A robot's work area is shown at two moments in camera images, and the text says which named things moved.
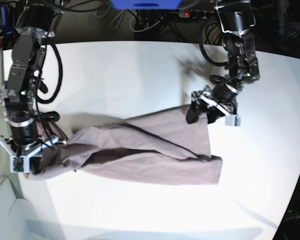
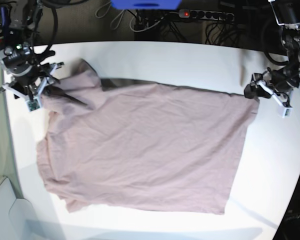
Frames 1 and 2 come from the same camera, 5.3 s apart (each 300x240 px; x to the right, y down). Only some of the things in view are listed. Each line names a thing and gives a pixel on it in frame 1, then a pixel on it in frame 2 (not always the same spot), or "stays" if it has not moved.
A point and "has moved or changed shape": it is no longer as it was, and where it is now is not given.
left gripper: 25,132 → 23,80
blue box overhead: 147,4 stays
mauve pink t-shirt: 160,147 has moved or changed shape
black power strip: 196,14 stays
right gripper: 222,93 → 279,78
